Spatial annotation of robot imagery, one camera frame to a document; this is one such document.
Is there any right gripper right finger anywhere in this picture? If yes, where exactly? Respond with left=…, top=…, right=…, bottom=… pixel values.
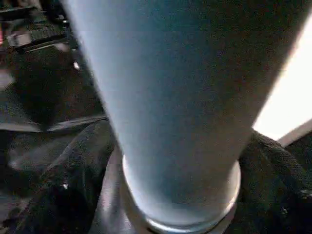
left=233, top=130, right=312, bottom=234

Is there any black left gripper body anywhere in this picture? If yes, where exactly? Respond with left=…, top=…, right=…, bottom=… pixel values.
left=0, top=6, right=81, bottom=54

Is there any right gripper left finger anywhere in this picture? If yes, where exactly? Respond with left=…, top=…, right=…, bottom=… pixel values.
left=24, top=118, right=115, bottom=234

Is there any white plastic table leg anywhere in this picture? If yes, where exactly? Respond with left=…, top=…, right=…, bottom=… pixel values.
left=60, top=0, right=308, bottom=232

